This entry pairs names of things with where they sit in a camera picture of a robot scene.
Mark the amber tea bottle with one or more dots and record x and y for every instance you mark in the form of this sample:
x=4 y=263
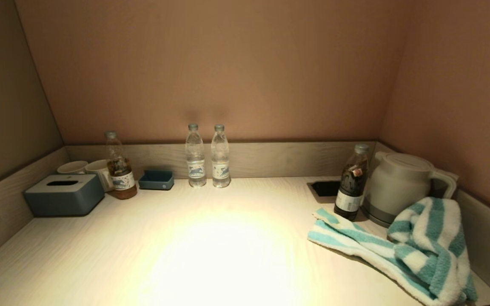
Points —
x=121 y=182

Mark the black recessed power socket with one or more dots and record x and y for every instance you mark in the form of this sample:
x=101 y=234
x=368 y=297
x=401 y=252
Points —
x=323 y=189

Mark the grey-blue tissue box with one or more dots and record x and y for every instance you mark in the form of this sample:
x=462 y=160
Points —
x=63 y=197

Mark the white ceramic cup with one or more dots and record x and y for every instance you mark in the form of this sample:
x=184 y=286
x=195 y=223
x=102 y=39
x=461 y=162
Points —
x=99 y=170
x=72 y=167

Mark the dark liquid bottle white label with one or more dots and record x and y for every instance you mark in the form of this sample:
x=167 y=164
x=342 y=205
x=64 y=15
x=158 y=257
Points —
x=349 y=195

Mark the small blue tray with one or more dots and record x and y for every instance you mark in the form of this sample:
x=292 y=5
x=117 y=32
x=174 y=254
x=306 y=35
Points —
x=156 y=182

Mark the clear water bottle blue label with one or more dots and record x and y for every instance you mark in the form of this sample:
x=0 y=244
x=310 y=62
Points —
x=220 y=161
x=195 y=161

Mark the grey kettle base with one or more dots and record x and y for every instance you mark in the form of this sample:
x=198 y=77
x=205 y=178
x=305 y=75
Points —
x=377 y=219

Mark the beige electric kettle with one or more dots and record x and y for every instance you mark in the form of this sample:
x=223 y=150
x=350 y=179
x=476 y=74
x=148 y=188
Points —
x=398 y=182

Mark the teal white striped towel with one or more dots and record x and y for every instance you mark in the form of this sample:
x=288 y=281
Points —
x=428 y=246

